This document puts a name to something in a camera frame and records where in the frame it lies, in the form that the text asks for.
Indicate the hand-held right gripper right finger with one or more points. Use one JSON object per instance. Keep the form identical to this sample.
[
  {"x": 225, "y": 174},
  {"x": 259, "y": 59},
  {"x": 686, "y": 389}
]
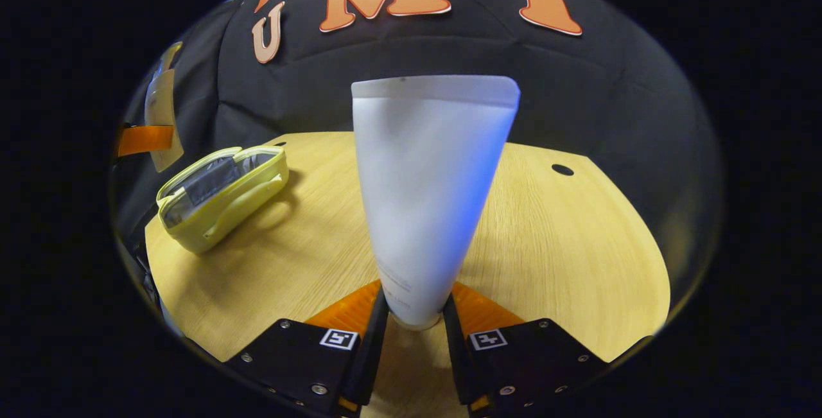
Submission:
[{"x": 457, "y": 360}]

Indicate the white squeeze tube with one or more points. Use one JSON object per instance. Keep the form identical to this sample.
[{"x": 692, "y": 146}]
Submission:
[{"x": 430, "y": 200}]

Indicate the pale yellow suitcase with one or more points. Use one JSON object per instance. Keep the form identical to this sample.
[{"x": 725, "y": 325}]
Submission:
[{"x": 231, "y": 203}]

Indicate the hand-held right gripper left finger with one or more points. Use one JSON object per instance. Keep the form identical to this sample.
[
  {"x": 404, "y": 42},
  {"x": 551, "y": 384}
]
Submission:
[{"x": 372, "y": 354}]

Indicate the white pump bottle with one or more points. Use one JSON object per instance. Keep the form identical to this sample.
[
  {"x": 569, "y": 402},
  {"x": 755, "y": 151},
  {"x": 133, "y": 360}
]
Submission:
[{"x": 162, "y": 106}]

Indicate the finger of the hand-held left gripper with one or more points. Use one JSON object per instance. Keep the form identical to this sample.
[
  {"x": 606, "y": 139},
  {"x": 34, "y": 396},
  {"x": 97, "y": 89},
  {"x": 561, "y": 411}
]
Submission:
[{"x": 144, "y": 140}]

